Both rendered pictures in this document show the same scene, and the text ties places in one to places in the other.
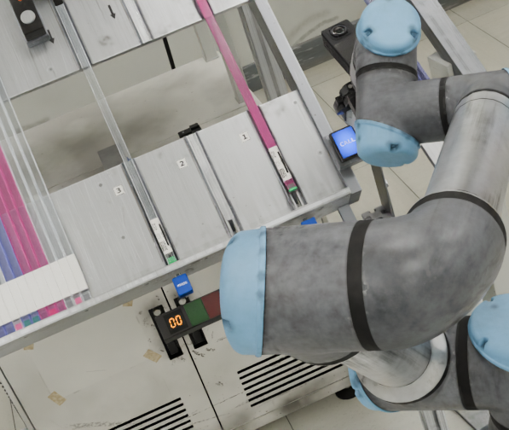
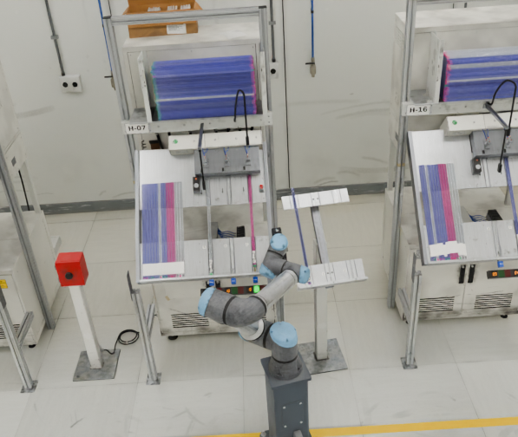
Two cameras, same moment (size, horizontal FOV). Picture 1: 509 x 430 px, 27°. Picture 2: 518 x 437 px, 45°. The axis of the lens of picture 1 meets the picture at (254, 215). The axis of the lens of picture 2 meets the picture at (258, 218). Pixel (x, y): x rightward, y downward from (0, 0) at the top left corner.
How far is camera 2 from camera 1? 152 cm
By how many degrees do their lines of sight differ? 7
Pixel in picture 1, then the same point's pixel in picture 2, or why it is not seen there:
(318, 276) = (219, 305)
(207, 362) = not seen: hidden behind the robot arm
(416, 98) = (277, 264)
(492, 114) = (286, 278)
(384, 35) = (275, 244)
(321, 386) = not seen: hidden behind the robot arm
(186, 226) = (219, 265)
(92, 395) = (179, 301)
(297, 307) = (213, 309)
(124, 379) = (191, 300)
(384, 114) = (267, 264)
